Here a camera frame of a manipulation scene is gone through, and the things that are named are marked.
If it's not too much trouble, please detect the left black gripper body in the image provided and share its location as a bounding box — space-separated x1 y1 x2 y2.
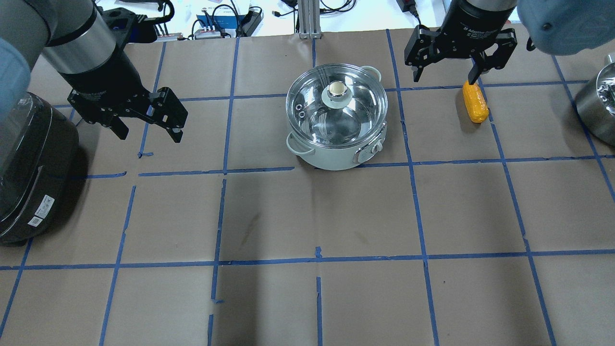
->
67 73 188 129

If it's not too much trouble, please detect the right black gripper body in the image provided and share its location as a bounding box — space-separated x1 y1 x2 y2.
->
404 0 517 68

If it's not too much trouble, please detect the yellow corn cob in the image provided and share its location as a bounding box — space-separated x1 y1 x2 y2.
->
463 81 490 124

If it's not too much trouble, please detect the glass pot lid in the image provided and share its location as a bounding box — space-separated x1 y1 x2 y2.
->
285 63 388 148

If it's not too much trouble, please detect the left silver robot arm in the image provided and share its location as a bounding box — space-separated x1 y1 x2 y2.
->
0 0 188 144

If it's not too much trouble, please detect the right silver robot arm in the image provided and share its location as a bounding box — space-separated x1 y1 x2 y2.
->
404 0 615 85

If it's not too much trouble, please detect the pale green electric pot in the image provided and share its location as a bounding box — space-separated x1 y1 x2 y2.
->
285 63 389 171

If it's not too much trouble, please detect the black rice cooker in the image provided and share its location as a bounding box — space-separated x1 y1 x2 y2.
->
0 92 79 247

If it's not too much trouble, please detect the steel steamer basket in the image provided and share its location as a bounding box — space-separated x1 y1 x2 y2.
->
575 52 615 147

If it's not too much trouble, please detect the black power adapter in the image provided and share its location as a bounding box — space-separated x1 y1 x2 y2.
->
240 7 264 37

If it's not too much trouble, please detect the aluminium frame post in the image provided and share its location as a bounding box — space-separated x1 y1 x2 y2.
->
298 0 321 39

